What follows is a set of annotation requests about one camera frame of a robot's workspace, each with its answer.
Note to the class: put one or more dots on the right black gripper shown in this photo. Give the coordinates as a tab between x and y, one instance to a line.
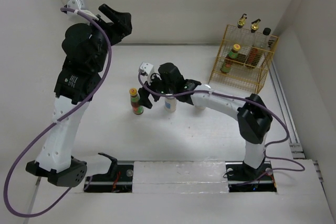
144	100

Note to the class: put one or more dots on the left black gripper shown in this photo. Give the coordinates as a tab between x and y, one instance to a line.
121	27

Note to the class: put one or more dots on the chili sauce bottle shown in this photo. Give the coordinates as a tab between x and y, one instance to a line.
230	58
134	99

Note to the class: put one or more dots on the square bottle dark residue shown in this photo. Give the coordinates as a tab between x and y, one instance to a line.
250	42

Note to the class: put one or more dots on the dark soy sauce bottle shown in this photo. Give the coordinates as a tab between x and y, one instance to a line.
257	49

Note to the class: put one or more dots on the clear gold spout bottle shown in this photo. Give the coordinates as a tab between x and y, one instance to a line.
241	21

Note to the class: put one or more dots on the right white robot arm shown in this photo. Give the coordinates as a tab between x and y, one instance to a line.
253	121

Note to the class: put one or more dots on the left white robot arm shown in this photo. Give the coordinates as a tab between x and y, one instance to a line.
74	92

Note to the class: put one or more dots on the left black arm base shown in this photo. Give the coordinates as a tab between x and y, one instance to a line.
107	174

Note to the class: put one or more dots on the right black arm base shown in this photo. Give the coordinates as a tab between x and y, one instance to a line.
239	177

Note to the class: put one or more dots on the left silver lid jar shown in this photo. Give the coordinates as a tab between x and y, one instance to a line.
170	104

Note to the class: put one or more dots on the silver lid jar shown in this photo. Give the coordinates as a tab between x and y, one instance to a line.
200	107
170	104

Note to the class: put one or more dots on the right silver lid jar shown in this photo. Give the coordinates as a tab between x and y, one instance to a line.
200	107

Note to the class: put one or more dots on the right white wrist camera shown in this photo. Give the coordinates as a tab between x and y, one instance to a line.
146	69

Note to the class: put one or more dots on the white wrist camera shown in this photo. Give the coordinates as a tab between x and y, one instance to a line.
146	69
79	5

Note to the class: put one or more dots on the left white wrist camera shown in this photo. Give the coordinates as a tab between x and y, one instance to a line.
79	5

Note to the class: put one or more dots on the metal mounting rail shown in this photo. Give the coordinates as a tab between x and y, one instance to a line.
184	172

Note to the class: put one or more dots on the yellow wire rack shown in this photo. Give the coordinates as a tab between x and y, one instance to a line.
252	80

